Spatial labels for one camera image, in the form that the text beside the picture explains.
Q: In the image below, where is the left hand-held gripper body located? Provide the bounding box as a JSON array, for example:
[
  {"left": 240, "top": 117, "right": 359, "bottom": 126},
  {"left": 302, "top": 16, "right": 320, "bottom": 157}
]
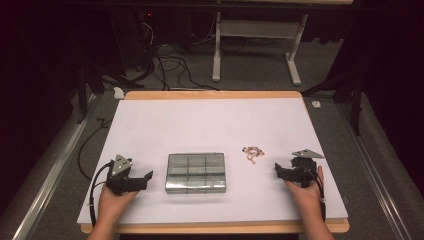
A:
[{"left": 105, "top": 154, "right": 148, "bottom": 196}]

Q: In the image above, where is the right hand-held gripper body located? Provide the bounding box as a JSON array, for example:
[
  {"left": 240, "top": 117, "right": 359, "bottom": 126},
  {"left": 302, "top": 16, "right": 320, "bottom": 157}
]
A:
[{"left": 288, "top": 148, "right": 325, "bottom": 188}]

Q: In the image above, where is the small pile of jewelry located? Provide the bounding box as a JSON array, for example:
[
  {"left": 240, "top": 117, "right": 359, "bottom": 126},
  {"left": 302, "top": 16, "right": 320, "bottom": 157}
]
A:
[{"left": 241, "top": 145, "right": 266, "bottom": 165}]

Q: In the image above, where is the clear plastic compartment box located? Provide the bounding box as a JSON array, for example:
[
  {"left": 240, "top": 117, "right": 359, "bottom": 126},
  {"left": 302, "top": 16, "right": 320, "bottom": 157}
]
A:
[{"left": 164, "top": 152, "right": 228, "bottom": 195}]

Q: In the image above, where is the person's left hand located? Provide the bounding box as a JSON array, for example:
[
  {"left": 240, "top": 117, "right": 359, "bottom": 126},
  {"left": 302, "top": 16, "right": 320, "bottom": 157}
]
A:
[{"left": 97, "top": 184, "right": 140, "bottom": 224}]

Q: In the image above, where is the person's right hand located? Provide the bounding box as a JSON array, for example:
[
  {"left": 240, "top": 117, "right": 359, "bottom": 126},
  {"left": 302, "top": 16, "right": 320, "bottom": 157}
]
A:
[{"left": 283, "top": 165, "right": 326, "bottom": 218}]

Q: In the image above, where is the white table mat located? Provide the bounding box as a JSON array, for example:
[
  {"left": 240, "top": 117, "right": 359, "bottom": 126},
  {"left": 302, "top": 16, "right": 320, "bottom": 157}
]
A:
[{"left": 76, "top": 97, "right": 350, "bottom": 225}]

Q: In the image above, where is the black metal stand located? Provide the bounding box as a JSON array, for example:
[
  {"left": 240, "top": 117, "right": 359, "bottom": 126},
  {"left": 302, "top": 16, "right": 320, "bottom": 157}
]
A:
[
  {"left": 301, "top": 70, "right": 366, "bottom": 136},
  {"left": 68, "top": 62, "right": 145, "bottom": 125}
]

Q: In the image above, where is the black computer tower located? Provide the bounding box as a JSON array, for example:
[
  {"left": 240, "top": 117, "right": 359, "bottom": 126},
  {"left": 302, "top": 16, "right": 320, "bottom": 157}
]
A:
[{"left": 109, "top": 8, "right": 158, "bottom": 78}]

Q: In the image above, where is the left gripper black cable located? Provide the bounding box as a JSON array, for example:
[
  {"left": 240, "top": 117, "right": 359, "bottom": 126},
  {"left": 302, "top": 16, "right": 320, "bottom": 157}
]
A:
[{"left": 87, "top": 159, "right": 116, "bottom": 228}]

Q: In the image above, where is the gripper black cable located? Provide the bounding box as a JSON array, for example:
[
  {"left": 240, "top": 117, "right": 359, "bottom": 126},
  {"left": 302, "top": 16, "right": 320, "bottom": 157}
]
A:
[
  {"left": 87, "top": 159, "right": 116, "bottom": 228},
  {"left": 308, "top": 168, "right": 328, "bottom": 223}
]

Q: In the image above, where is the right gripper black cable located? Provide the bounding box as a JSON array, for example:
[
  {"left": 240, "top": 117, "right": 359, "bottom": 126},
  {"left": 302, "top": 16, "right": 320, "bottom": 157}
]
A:
[{"left": 308, "top": 168, "right": 328, "bottom": 223}]

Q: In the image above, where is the black floor cable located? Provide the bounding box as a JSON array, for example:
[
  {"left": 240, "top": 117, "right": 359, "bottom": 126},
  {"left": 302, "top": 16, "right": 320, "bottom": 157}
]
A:
[{"left": 77, "top": 117, "right": 113, "bottom": 183}]

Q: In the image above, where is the metal floor rail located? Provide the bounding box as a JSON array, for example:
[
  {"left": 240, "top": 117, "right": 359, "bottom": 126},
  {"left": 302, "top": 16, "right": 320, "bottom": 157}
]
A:
[
  {"left": 11, "top": 93, "right": 98, "bottom": 240},
  {"left": 335, "top": 103, "right": 414, "bottom": 240}
]

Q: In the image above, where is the tangle of black floor cables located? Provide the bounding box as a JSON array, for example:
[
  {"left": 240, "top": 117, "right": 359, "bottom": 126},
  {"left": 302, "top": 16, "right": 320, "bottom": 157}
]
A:
[{"left": 134, "top": 19, "right": 221, "bottom": 93}]

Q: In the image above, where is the white metal desk frame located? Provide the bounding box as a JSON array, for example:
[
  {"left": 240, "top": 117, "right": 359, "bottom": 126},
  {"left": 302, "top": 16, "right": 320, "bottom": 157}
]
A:
[{"left": 211, "top": 11, "right": 310, "bottom": 87}]

